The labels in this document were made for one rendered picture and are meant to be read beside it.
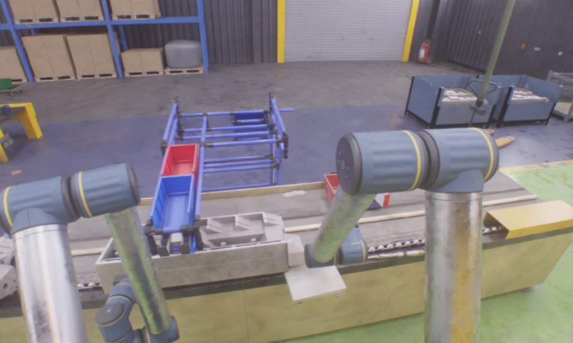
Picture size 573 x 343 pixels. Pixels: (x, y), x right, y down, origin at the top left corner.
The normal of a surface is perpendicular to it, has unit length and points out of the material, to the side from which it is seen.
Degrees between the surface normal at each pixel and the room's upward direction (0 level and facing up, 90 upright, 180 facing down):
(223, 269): 80
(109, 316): 5
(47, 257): 46
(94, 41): 90
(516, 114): 90
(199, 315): 90
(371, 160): 56
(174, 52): 87
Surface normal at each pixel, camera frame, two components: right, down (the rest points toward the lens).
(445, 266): -0.65, 0.08
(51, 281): 0.64, -0.41
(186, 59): 0.21, 0.53
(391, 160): 0.13, -0.07
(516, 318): 0.01, -0.87
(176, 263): 0.18, 0.33
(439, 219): -0.86, 0.07
